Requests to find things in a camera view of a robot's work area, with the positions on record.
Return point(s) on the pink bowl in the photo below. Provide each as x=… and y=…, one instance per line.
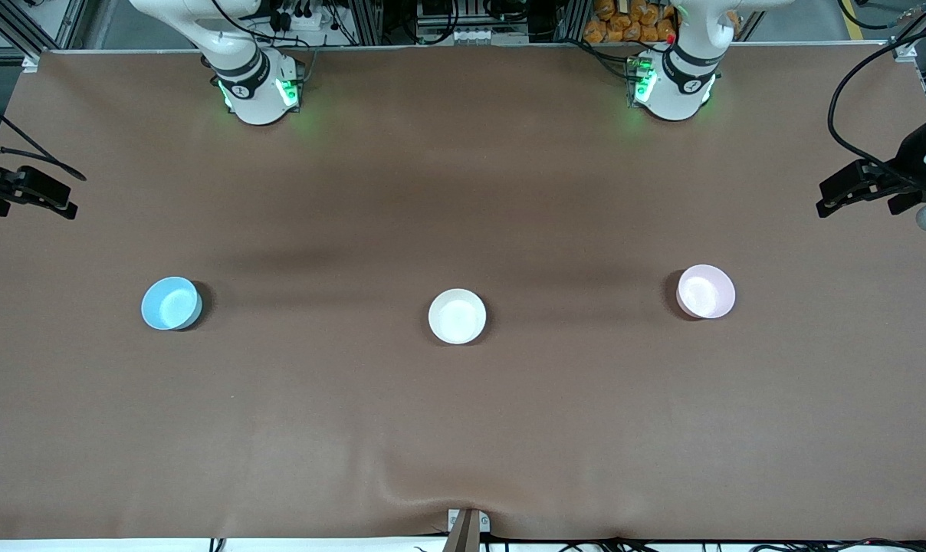
x=704, y=291

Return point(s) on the white connector block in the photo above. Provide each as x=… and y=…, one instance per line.
x=471, y=35

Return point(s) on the diagonal aluminium frame strut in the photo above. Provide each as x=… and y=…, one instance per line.
x=923, y=34
x=18, y=31

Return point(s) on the brown table mat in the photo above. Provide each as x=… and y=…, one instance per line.
x=463, y=422

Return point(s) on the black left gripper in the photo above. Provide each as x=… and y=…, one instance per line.
x=912, y=156

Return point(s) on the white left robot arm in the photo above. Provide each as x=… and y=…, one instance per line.
x=678, y=92

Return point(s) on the white power strip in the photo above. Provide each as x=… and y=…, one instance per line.
x=302, y=21

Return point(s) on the silver mounting bracket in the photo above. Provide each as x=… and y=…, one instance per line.
x=484, y=524

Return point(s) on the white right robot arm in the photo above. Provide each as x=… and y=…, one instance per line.
x=256, y=100

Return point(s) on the brown camera post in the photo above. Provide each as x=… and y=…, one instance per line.
x=463, y=537

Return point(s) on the orange snack packets pile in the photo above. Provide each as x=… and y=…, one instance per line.
x=624, y=23

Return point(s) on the white bowl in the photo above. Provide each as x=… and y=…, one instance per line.
x=457, y=316

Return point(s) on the light blue bowl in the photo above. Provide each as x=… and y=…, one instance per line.
x=170, y=303

